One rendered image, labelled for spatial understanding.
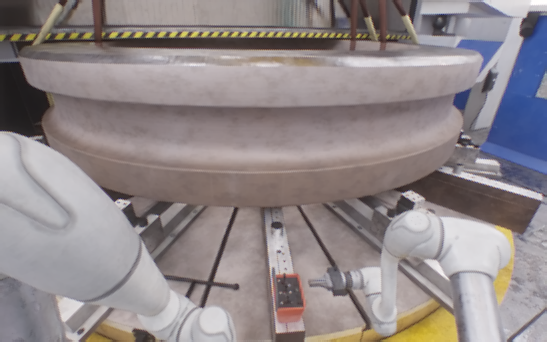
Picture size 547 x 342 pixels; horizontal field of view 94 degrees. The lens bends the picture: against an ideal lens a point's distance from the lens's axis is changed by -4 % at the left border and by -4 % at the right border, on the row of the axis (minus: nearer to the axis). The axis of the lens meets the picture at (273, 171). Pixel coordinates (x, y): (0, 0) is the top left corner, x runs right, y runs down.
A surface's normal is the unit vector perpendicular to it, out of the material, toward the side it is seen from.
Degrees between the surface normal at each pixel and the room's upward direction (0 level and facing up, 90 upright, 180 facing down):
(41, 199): 75
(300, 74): 90
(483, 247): 28
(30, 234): 87
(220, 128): 90
